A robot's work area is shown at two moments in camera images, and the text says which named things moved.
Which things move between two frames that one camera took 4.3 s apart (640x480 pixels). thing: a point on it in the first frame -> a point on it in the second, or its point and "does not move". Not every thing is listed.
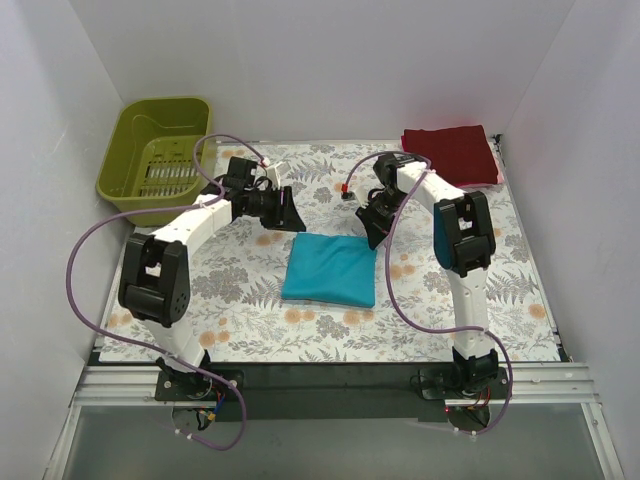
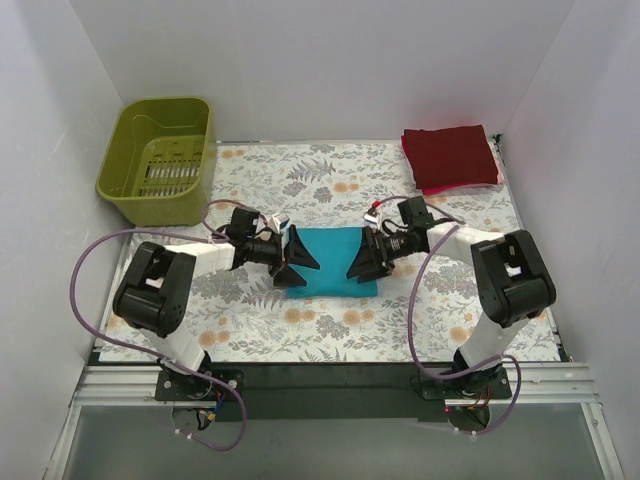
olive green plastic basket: [150, 159] does not move
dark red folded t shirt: [461, 154] does not move
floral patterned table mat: [319, 252] does not move
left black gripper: [278, 208] -> [282, 253]
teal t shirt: [333, 267] does not move
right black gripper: [376, 218] -> [375, 250]
